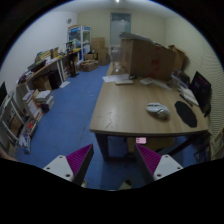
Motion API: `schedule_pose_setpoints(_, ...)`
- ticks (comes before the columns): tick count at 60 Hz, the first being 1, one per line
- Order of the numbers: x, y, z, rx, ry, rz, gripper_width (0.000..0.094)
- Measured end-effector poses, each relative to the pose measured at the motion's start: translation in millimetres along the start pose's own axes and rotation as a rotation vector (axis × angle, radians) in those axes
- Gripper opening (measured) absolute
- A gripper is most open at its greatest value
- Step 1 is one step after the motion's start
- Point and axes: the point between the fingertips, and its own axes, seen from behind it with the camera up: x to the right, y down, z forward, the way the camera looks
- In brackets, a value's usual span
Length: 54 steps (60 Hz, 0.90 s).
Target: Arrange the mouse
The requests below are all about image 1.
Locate clear plastic container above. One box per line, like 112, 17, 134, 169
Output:
109, 46, 123, 64

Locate long black bar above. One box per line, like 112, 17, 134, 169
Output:
179, 94, 194, 108

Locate stack of books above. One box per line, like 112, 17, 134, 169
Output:
34, 89, 55, 113

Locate large brown cardboard box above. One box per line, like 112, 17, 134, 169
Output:
119, 36, 178, 82

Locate long wooden side desk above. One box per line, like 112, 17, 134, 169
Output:
16, 49, 83, 98

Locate black computer tower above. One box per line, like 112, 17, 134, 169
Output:
48, 69, 64, 90

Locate white shelf unit with books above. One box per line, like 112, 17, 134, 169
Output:
0, 89, 44, 154

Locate blue and white display cabinet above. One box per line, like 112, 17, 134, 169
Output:
67, 24, 92, 54

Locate small flat white box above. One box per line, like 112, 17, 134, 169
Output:
114, 79, 134, 86

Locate low open cardboard box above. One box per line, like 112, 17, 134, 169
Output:
79, 59, 99, 73

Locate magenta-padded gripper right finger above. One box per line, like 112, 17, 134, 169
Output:
134, 143, 184, 185

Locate grey sheet stack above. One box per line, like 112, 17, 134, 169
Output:
119, 32, 154, 44

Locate dark brown bag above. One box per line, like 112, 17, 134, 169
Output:
173, 69, 191, 88

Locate white paper sheets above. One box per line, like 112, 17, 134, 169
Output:
102, 73, 130, 83

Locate stacked brown cardboard boxes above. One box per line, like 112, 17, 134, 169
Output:
90, 37, 111, 66

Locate black office chair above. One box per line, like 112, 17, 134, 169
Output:
189, 70, 213, 118

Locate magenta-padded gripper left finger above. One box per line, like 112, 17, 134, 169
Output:
43, 143, 95, 187

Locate white computer mouse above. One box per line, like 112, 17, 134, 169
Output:
145, 102, 172, 120

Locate open tall cardboard box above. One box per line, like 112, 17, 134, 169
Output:
168, 44, 188, 72

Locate black monitor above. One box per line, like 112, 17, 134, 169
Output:
0, 81, 8, 106

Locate pale door with window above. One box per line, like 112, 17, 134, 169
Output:
109, 12, 132, 48

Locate black mouse pad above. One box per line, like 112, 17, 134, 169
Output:
174, 100, 198, 129

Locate white remote control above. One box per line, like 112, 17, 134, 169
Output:
139, 77, 155, 86

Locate black hand truck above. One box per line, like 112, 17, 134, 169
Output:
66, 49, 80, 78

